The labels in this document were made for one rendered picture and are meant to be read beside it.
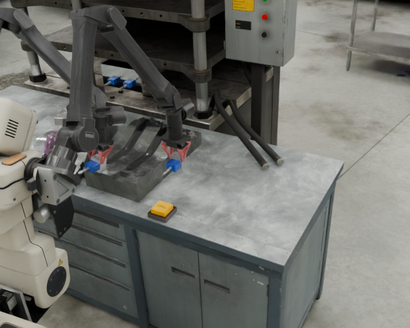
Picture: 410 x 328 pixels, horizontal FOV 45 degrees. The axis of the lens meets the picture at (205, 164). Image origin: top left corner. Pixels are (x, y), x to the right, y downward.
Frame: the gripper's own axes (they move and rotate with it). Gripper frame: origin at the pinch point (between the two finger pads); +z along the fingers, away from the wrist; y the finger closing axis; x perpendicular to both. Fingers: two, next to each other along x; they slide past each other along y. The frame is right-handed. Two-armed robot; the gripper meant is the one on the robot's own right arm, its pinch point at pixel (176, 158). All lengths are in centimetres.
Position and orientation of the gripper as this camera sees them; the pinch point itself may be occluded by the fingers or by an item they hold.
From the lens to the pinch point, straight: 188.7
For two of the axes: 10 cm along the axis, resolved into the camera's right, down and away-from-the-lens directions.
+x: -4.9, 4.6, -7.4
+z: 0.4, 8.6, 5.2
